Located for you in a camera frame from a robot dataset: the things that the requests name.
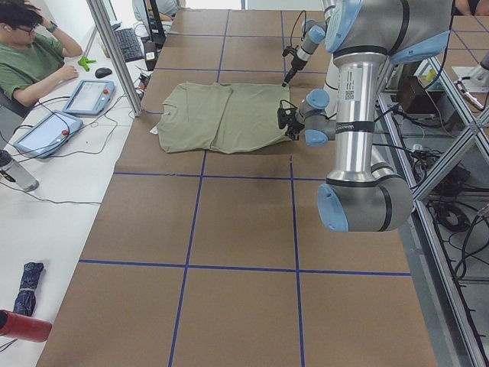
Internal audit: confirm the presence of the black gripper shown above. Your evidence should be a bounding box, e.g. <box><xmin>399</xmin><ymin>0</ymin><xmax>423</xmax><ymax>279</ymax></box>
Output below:
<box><xmin>285</xmin><ymin>122</ymin><xmax>305</xmax><ymax>141</ymax></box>
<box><xmin>282</xmin><ymin>57</ymin><xmax>306</xmax><ymax>87</ymax></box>

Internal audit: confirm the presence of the olive green long-sleeve shirt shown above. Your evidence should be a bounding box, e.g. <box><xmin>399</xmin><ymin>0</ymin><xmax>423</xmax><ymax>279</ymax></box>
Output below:
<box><xmin>157</xmin><ymin>82</ymin><xmax>290</xmax><ymax>154</ymax></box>

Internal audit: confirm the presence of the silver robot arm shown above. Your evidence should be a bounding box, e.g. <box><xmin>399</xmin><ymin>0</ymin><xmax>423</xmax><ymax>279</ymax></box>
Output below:
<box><xmin>282</xmin><ymin>1</ymin><xmax>338</xmax><ymax>87</ymax></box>
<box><xmin>277</xmin><ymin>1</ymin><xmax>454</xmax><ymax>232</ymax></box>

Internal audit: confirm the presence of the black keyboard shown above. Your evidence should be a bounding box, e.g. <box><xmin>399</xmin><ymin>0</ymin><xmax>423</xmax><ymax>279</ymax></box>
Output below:
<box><xmin>114</xmin><ymin>28</ymin><xmax>144</xmax><ymax>63</ymax></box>

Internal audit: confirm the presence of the black computer mouse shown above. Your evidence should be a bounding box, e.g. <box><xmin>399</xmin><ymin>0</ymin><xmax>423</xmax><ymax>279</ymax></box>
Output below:
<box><xmin>95</xmin><ymin>67</ymin><xmax>112</xmax><ymax>79</ymax></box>

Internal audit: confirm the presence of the far blue teach pendant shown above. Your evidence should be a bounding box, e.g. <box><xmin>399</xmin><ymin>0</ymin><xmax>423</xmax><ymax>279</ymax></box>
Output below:
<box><xmin>63</xmin><ymin>80</ymin><xmax>115</xmax><ymax>116</ymax></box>

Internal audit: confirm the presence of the blue teach pendant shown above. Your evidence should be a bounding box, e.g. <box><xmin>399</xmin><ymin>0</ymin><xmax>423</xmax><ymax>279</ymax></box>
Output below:
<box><xmin>63</xmin><ymin>80</ymin><xmax>115</xmax><ymax>116</ymax></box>
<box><xmin>14</xmin><ymin>110</ymin><xmax>83</xmax><ymax>158</ymax></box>

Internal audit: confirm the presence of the green plastic toy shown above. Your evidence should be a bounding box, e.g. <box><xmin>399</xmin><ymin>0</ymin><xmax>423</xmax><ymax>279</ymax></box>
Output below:
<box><xmin>77</xmin><ymin>56</ymin><xmax>96</xmax><ymax>72</ymax></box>

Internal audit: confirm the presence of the near blue teach pendant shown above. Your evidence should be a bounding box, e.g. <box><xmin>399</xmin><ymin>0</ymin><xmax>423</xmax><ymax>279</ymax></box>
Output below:
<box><xmin>14</xmin><ymin>110</ymin><xmax>83</xmax><ymax>158</ymax></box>

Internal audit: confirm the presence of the person in green shirt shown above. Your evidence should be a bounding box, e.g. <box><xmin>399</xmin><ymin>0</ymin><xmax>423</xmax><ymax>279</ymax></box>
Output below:
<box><xmin>1</xmin><ymin>1</ymin><xmax>83</xmax><ymax>107</ymax></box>

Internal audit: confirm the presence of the clear water bottle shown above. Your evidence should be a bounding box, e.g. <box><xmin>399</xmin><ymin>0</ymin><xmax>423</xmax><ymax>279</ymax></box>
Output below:
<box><xmin>0</xmin><ymin>150</ymin><xmax>39</xmax><ymax>192</ymax></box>

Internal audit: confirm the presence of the folded navy plaid umbrella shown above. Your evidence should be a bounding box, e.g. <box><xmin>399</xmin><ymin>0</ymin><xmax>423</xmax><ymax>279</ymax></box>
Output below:
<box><xmin>13</xmin><ymin>262</ymin><xmax>44</xmax><ymax>317</ymax></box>

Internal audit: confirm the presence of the red cylindrical bottle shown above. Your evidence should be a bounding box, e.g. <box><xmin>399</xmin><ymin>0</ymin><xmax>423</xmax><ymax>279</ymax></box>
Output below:
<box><xmin>1</xmin><ymin>310</ymin><xmax>52</xmax><ymax>343</ymax></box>

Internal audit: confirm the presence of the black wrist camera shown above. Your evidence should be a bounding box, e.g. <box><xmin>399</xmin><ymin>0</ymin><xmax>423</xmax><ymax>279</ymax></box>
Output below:
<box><xmin>282</xmin><ymin>45</ymin><xmax>297</xmax><ymax>57</ymax></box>
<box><xmin>277</xmin><ymin>107</ymin><xmax>296</xmax><ymax>129</ymax></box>

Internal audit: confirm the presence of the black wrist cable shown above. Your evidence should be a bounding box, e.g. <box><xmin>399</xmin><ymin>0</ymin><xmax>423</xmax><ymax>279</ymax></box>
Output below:
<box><xmin>288</xmin><ymin>9</ymin><xmax>309</xmax><ymax>50</ymax></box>
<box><xmin>277</xmin><ymin>99</ymin><xmax>402</xmax><ymax>127</ymax></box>

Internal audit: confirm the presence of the aluminium frame post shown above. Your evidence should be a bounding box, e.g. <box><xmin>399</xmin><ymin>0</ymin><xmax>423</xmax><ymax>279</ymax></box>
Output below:
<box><xmin>86</xmin><ymin>0</ymin><xmax>143</xmax><ymax>117</ymax></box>

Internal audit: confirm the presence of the aluminium side rail frame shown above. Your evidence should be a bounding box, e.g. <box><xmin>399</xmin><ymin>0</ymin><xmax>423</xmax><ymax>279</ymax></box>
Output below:
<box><xmin>376</xmin><ymin>0</ymin><xmax>489</xmax><ymax>367</ymax></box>

